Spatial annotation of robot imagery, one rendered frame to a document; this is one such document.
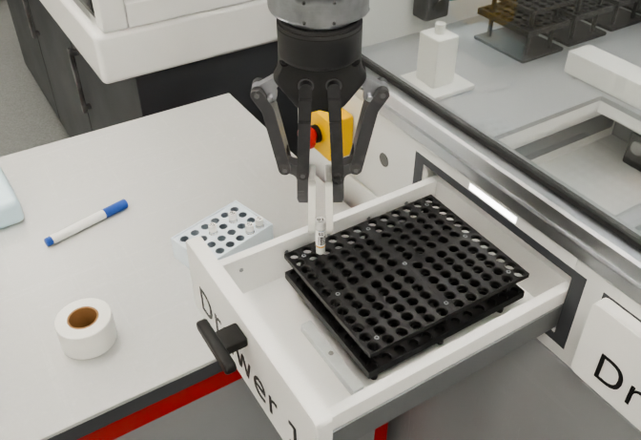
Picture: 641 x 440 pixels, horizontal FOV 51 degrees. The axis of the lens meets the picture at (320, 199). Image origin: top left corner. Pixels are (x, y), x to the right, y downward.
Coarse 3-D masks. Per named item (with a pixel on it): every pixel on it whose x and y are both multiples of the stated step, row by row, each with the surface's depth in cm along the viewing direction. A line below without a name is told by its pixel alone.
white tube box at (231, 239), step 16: (224, 208) 103; (240, 208) 103; (224, 224) 100; (240, 224) 101; (272, 224) 100; (176, 240) 97; (208, 240) 97; (224, 240) 99; (240, 240) 99; (256, 240) 99; (176, 256) 99; (224, 256) 95
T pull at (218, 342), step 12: (204, 324) 69; (204, 336) 68; (216, 336) 68; (228, 336) 68; (240, 336) 68; (216, 348) 67; (228, 348) 67; (240, 348) 68; (228, 360) 65; (228, 372) 65
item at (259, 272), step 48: (432, 192) 93; (288, 240) 82; (240, 288) 82; (288, 288) 84; (528, 288) 83; (288, 336) 78; (480, 336) 70; (528, 336) 76; (336, 384) 72; (384, 384) 65; (432, 384) 69; (336, 432) 64
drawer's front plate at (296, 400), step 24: (192, 240) 77; (192, 264) 78; (216, 264) 74; (216, 288) 72; (216, 312) 76; (240, 312) 68; (264, 336) 66; (264, 360) 65; (288, 360) 63; (264, 384) 68; (288, 384) 61; (264, 408) 71; (288, 408) 63; (312, 408) 59; (288, 432) 66; (312, 432) 60
